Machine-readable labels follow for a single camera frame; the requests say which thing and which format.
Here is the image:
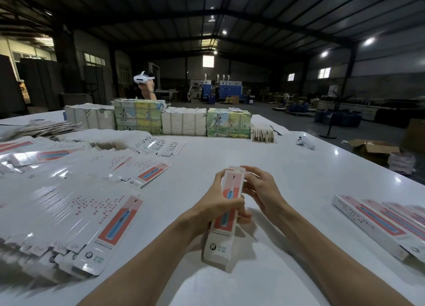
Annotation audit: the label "blue machine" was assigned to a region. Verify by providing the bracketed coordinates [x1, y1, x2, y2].
[202, 80, 243, 104]

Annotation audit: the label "grey crate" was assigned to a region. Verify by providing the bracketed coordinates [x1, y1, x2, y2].
[61, 93, 94, 106]

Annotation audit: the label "person's right hand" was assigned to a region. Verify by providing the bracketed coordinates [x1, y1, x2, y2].
[240, 166, 294, 222]

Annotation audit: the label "pile of grey flat sheets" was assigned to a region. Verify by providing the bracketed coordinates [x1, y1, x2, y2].
[0, 120, 84, 141]

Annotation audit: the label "green yellow carton bundle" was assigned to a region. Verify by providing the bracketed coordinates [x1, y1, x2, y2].
[112, 98, 166, 135]

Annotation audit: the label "tall cardboard box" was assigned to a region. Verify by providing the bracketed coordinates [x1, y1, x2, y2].
[402, 119, 425, 154]

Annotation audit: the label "row of white cartons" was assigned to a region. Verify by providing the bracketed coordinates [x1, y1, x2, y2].
[64, 103, 118, 131]
[161, 107, 208, 136]

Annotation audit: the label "small white object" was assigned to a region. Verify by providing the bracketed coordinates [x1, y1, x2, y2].
[296, 134, 316, 150]

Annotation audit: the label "person's right forearm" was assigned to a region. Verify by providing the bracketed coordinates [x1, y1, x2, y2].
[275, 206, 413, 306]

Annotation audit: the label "white plastic bags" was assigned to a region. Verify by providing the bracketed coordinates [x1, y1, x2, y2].
[388, 152, 417, 174]

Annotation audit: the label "person's left forearm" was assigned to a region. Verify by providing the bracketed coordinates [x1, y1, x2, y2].
[80, 216, 200, 306]

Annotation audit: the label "white headset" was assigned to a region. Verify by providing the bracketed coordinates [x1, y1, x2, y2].
[133, 71, 155, 85]

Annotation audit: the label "green printed carton bundle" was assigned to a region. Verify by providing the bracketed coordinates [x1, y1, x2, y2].
[206, 107, 252, 139]

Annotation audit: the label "open cardboard box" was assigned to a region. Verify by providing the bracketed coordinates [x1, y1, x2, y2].
[349, 138, 401, 165]

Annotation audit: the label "toothbrush carton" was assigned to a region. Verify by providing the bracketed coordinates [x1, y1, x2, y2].
[203, 166, 246, 265]

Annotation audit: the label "small beige card stack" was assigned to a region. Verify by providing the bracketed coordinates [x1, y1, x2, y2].
[251, 125, 275, 143]

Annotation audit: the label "blue bins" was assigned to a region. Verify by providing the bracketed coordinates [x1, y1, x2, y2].
[315, 109, 363, 127]

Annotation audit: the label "black floor stand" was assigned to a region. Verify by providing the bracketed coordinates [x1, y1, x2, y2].
[320, 84, 357, 139]

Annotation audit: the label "person's left hand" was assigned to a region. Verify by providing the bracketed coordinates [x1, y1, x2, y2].
[182, 170, 253, 238]

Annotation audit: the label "pile of carton blanks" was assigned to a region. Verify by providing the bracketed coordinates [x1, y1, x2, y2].
[0, 130, 187, 280]

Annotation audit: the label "dark grey cabinet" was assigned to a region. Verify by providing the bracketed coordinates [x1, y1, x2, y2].
[19, 58, 62, 114]

